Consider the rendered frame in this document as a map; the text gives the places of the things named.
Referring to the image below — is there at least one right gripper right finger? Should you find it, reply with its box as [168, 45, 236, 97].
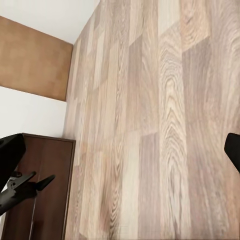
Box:
[224, 133, 240, 173]

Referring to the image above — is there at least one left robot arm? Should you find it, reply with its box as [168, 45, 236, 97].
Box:
[0, 171, 55, 216]

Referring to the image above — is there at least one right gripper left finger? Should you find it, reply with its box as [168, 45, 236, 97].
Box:
[0, 133, 26, 194]

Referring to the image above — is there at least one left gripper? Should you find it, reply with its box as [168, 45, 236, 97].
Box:
[0, 171, 55, 211]

